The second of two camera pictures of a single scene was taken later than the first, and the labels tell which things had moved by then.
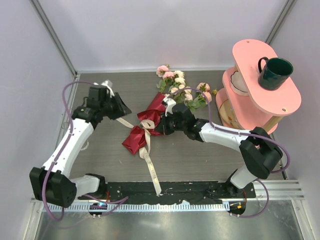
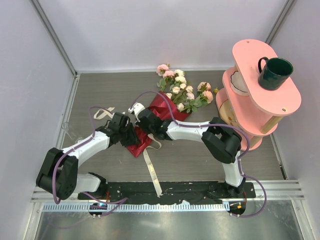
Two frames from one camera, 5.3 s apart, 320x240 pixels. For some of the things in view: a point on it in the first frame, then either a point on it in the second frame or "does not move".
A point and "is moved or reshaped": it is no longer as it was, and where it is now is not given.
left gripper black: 117,105 → 129,136
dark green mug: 274,74 does not move
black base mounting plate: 193,192 does not move
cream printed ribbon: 145,151 is moved or reshaped
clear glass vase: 65,125 does not move
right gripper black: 164,124 → 144,120
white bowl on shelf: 237,85 does not move
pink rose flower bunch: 173,84 does not move
